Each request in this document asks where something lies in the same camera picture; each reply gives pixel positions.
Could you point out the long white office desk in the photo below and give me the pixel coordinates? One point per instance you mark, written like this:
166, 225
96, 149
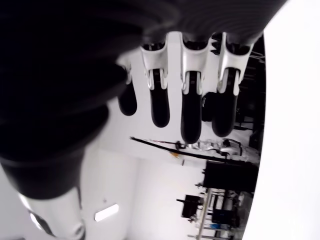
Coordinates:
207, 212

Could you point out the black computer monitor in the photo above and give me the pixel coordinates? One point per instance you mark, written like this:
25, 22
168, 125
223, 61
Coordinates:
190, 206

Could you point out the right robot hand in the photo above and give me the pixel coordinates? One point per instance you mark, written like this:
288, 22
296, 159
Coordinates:
50, 75

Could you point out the rectangular ceiling light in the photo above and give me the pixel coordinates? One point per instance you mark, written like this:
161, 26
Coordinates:
107, 212

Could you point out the black backpack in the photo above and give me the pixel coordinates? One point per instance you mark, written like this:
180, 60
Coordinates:
207, 112

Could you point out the red striped thin rod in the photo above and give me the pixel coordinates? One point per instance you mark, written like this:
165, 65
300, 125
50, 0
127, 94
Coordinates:
165, 142

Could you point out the black gantry pole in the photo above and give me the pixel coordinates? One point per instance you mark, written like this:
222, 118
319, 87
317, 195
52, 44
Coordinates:
136, 139

